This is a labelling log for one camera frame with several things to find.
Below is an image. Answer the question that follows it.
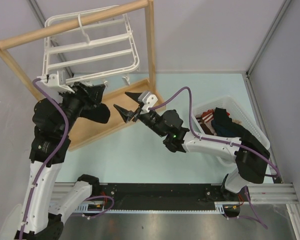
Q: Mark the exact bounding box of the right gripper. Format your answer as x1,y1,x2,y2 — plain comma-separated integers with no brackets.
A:
113,91,167,138

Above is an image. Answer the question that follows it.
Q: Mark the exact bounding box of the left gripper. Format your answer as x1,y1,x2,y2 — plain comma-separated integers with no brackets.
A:
58,81,105,136

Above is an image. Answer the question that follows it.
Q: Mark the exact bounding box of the black sock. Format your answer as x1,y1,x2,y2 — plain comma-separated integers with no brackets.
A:
213,107,252,137
79,103,111,124

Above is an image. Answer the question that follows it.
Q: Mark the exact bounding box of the white plastic clip hanger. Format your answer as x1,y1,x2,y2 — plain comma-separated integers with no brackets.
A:
42,8,140,85

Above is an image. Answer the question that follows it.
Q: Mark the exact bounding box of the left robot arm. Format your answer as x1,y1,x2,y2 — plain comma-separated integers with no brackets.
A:
14,83,111,240

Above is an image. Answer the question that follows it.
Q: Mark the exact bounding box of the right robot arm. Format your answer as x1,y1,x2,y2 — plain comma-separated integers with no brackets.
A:
114,91,270,201

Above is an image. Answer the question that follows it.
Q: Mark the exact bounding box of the wooden hanging rack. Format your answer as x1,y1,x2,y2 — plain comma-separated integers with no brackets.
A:
0,0,163,150

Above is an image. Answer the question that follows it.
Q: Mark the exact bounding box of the red white striped sock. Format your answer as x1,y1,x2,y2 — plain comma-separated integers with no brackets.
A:
198,109,217,136

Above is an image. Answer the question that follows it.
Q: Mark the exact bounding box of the dark blue sock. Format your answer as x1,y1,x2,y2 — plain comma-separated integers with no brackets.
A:
211,120,240,138

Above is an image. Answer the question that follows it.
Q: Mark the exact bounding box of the white plastic basket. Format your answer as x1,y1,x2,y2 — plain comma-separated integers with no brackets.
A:
191,95,271,150

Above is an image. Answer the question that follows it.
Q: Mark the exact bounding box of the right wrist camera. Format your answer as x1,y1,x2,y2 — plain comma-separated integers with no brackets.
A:
137,90,158,113

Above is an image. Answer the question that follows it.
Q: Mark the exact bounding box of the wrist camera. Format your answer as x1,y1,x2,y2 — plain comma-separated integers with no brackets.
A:
40,70,75,94
137,90,158,113

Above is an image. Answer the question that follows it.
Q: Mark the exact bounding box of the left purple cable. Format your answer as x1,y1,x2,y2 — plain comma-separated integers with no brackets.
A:
18,78,71,238

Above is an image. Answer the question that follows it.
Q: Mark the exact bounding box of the purple cable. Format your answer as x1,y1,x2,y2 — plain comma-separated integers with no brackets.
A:
149,86,281,230
18,78,71,238

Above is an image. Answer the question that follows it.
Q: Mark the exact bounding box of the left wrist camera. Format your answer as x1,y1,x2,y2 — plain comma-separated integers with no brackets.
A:
40,70,75,94

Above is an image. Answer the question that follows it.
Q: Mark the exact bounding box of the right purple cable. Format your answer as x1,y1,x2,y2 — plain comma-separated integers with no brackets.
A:
149,86,281,230

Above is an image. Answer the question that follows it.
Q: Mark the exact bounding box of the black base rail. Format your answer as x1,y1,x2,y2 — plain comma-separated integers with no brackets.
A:
49,182,296,216

